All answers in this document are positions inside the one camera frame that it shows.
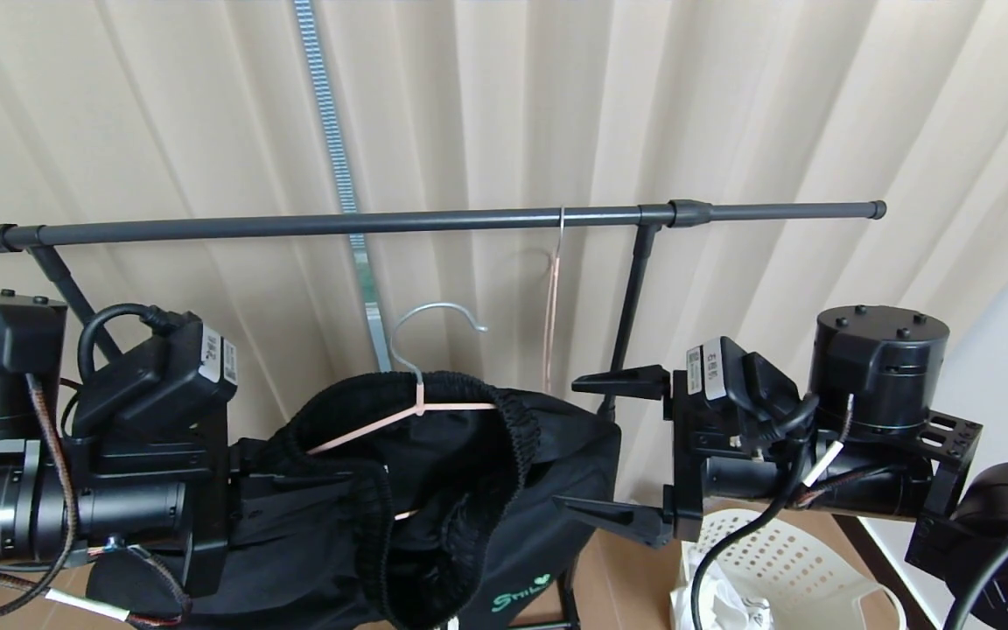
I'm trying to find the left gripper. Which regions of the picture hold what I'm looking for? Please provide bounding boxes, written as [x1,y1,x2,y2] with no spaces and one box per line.
[66,409,235,598]

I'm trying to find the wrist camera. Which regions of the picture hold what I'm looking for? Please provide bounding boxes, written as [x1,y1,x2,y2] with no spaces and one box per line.
[71,313,240,443]
[684,336,820,458]

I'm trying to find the pink clothes hanger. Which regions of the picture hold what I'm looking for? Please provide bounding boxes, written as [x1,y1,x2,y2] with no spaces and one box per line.
[304,302,501,523]
[542,207,567,395]

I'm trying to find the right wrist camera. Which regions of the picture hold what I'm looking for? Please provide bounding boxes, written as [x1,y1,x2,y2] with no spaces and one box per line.
[684,336,820,458]

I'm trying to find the white garment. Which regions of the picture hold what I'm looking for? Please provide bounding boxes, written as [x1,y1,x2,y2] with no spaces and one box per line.
[668,542,776,630]

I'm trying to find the black clothes rack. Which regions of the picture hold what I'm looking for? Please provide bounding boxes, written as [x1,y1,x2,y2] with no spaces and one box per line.
[0,199,890,630]

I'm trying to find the beige curtain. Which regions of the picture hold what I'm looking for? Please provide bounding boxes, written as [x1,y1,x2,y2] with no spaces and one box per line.
[0,0,1008,561]

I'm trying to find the white laundry basket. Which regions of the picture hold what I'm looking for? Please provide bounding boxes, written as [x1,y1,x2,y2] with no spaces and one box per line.
[695,509,907,630]

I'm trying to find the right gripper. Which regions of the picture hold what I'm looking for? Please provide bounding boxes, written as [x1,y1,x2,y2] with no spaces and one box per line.
[554,366,789,550]

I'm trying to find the black shorts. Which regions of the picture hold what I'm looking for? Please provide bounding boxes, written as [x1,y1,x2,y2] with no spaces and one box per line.
[88,371,623,630]

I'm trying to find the black cable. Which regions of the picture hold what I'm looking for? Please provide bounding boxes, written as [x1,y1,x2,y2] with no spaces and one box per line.
[941,497,1008,630]
[77,303,186,386]
[689,394,820,630]

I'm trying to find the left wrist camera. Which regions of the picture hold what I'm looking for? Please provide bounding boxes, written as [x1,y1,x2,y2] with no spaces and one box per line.
[71,313,240,443]

